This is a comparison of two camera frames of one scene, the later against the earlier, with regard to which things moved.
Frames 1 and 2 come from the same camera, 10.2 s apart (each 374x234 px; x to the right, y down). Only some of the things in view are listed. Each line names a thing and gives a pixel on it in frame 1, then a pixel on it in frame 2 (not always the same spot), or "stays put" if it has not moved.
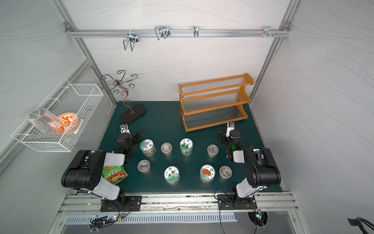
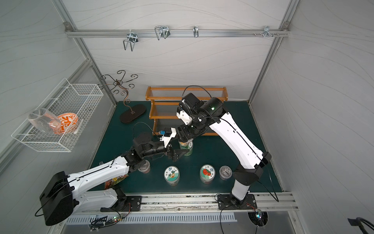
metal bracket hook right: (266, 31) stays put
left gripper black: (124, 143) → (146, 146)
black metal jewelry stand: (121, 86) stays put
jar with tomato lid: (207, 173) stays put
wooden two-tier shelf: (209, 103) → (165, 100)
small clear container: (143, 166) stays put
